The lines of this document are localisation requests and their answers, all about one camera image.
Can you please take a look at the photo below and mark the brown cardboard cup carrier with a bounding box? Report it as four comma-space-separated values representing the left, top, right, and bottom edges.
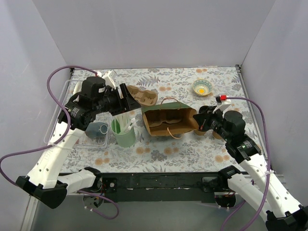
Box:
127, 85, 158, 106

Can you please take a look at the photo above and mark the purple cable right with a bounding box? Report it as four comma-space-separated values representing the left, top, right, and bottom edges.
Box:
220, 97, 271, 231

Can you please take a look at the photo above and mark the yellow patterned ceramic bowl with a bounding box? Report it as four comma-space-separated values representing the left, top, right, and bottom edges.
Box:
192, 79, 213, 97

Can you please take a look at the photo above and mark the white plate left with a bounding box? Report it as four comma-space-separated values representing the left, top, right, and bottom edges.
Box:
73, 81, 82, 95

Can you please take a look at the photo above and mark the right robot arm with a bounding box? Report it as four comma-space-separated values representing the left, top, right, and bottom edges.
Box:
194, 106, 308, 231

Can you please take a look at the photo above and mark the dark grey cup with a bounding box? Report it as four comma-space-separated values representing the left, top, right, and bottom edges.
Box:
85, 122, 108, 139

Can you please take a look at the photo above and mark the white wire dish rack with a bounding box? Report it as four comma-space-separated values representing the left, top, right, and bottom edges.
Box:
56, 77, 114, 133

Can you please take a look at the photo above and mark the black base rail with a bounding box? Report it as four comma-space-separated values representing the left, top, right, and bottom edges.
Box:
74, 171, 244, 204

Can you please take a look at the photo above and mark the green paper bag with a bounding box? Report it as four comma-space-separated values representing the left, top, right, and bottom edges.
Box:
141, 97, 199, 139

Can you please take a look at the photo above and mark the green utensil cup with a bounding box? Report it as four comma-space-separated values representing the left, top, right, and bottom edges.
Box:
111, 119, 136, 148

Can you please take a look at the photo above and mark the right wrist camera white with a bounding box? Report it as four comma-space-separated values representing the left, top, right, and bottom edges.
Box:
212, 94, 231, 113

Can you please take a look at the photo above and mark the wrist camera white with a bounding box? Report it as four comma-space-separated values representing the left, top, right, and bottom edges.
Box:
212, 94, 231, 113
96, 70, 116, 89

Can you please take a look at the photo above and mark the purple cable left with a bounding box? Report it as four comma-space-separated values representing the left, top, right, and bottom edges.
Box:
0, 65, 120, 220

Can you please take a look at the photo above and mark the floral tablecloth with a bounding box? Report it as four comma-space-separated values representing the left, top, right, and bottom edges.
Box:
51, 66, 269, 173

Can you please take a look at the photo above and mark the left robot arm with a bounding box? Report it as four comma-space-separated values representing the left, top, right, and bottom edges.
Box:
16, 77, 141, 209

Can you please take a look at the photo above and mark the brown paper coffee cup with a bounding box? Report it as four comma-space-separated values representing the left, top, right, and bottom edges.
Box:
194, 129, 206, 136

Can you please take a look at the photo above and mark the purple cable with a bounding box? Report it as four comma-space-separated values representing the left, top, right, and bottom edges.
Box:
220, 97, 271, 231
0, 65, 120, 220

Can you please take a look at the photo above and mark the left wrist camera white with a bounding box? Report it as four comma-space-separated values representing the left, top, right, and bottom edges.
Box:
96, 70, 116, 89

